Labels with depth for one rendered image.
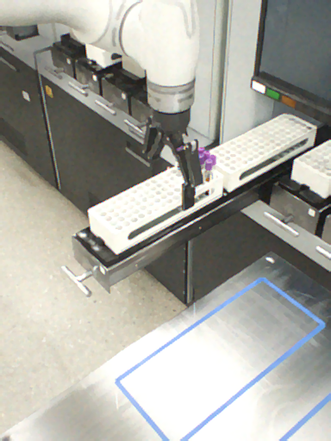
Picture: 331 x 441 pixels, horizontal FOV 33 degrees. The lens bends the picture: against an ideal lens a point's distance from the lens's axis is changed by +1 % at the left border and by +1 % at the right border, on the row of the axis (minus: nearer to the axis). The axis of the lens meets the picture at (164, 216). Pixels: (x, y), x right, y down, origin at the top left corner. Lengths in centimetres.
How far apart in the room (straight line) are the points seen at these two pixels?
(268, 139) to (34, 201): 147
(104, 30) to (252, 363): 63
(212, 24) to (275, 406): 91
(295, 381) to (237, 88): 77
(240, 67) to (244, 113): 12
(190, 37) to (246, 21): 39
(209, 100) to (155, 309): 88
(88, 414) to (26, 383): 107
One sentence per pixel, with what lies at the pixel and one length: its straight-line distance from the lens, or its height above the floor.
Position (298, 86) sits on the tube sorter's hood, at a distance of 127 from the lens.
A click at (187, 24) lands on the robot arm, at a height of 123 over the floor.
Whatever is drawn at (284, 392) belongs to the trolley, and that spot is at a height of 82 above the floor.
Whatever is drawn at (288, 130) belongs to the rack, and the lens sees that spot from 140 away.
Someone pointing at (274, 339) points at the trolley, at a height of 82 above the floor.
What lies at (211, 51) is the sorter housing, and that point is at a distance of 146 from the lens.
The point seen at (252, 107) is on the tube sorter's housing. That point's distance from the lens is 141.
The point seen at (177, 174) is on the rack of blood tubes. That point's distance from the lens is 122.
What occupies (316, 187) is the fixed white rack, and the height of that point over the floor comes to 83.
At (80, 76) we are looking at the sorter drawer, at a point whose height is 77.
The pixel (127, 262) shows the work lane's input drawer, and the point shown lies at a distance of 112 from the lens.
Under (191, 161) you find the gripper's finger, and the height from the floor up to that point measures 97.
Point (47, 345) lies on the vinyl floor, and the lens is 202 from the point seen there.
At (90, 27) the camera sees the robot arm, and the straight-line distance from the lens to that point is 105.
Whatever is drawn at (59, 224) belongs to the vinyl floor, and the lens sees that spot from 246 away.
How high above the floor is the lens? 159
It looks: 40 degrees down
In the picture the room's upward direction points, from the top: 1 degrees counter-clockwise
